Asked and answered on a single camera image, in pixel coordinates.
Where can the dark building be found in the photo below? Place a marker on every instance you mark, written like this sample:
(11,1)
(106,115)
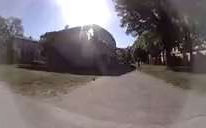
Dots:
(74,50)

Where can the grey asphalt path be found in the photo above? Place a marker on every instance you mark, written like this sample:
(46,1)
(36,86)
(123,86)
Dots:
(124,100)

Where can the dry patchy grass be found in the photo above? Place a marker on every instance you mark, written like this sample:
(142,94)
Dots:
(34,80)

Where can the group of large trees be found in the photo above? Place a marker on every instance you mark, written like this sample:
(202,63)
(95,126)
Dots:
(164,20)

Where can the green grass lawn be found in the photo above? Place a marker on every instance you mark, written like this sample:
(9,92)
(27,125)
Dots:
(179,79)

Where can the pinkish building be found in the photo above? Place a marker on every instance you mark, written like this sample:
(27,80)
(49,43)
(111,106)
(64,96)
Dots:
(26,50)

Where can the pale building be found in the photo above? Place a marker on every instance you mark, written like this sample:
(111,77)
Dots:
(202,50)

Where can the tree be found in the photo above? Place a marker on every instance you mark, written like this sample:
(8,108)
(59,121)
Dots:
(4,30)

